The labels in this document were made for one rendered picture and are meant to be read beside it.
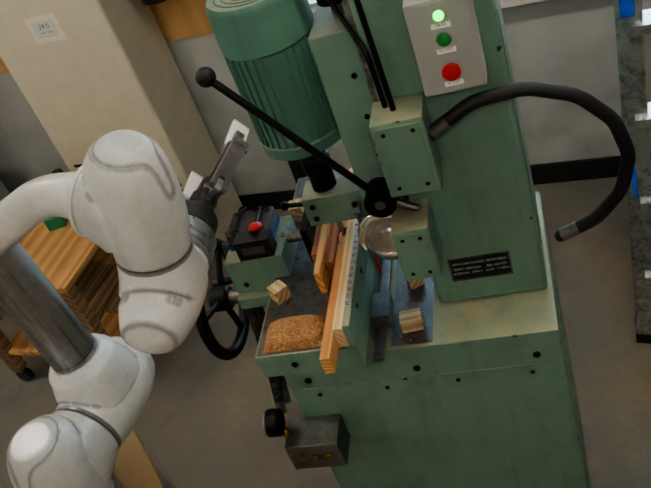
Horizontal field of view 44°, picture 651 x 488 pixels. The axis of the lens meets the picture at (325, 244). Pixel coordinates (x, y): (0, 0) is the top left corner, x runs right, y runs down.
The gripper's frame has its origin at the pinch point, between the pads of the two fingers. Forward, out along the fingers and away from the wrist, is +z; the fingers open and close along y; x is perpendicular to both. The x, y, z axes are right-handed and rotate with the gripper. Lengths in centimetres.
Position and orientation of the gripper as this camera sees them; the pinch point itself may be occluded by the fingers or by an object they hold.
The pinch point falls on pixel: (218, 155)
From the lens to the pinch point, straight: 136.3
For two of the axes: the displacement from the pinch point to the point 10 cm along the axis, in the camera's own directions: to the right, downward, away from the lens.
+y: 5.9, -5.6, -5.8
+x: -8.0, -5.1, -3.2
